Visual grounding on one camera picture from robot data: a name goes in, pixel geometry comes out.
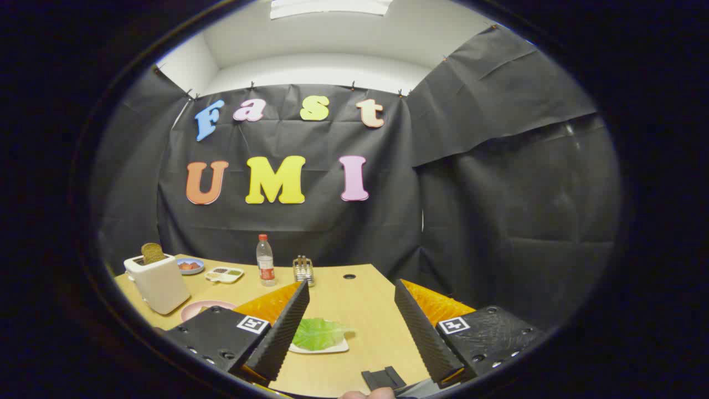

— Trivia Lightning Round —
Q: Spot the white toaster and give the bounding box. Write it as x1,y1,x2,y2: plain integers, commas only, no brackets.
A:
124,252,191,315

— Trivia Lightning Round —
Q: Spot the ceiling light panel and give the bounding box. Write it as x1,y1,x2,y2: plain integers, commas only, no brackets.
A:
270,0,393,19

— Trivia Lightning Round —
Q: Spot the metal wire utensil holder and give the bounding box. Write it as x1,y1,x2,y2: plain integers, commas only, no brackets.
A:
292,255,315,287

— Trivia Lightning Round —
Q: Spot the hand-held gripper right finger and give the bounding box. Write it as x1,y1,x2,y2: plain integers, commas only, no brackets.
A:
394,279,548,390

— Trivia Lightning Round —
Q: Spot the green lettuce leaf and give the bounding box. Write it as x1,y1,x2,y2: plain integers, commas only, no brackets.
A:
292,318,355,351

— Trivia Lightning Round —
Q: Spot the black backdrop cloth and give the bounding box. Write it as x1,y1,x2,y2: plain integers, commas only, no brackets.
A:
91,25,624,333

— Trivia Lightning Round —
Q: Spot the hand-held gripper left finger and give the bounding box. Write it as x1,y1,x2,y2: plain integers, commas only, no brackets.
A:
162,280,311,387

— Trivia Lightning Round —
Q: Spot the white square plate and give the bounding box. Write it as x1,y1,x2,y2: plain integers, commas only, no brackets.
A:
288,319,350,355

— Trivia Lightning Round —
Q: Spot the white divided condiment tray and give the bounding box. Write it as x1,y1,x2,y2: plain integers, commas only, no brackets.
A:
205,267,245,284

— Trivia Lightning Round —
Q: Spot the pink plate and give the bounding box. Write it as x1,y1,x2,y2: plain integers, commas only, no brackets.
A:
181,300,238,323

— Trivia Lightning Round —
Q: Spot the clear plastic water bottle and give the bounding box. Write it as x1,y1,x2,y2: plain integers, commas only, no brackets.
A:
256,234,277,287

